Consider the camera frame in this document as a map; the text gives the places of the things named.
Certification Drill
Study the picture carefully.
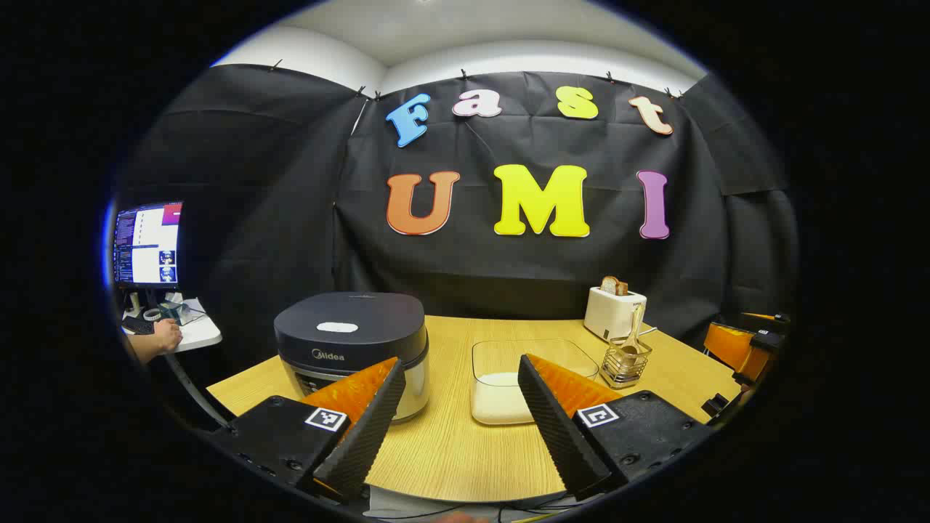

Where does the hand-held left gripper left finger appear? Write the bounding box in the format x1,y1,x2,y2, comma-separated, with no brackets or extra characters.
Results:
211,356,408,506

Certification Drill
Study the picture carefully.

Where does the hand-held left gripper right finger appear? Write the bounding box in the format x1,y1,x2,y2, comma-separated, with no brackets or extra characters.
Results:
517,354,716,502

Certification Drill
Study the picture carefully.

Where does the glass dish of white rice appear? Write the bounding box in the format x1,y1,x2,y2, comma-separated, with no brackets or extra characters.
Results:
471,338,600,426

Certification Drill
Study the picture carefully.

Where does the clear wire chopstick holder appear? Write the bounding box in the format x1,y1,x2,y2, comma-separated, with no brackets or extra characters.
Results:
602,338,652,389

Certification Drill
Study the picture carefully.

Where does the wooden spoon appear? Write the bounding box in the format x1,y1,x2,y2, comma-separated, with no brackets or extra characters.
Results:
619,303,646,357

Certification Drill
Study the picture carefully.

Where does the black silver rice cooker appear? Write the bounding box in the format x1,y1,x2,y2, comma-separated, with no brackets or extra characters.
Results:
274,292,431,423

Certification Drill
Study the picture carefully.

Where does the white toaster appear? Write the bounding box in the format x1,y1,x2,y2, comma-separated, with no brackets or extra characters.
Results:
583,285,647,342

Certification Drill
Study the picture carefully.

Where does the white side table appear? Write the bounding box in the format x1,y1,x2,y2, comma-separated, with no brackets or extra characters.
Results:
120,296,230,427

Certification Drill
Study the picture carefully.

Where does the black backdrop cloth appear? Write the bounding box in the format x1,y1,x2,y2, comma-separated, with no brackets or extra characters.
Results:
116,64,800,408

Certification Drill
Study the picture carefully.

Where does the computer monitor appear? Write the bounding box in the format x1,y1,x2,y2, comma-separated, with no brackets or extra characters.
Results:
113,201,184,288

